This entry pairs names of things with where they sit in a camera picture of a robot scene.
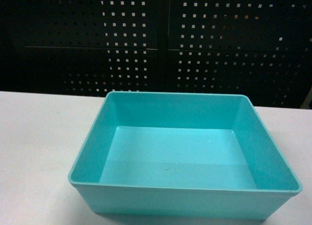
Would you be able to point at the turquoise plastic bin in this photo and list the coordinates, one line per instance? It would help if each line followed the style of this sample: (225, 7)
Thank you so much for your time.
(178, 154)

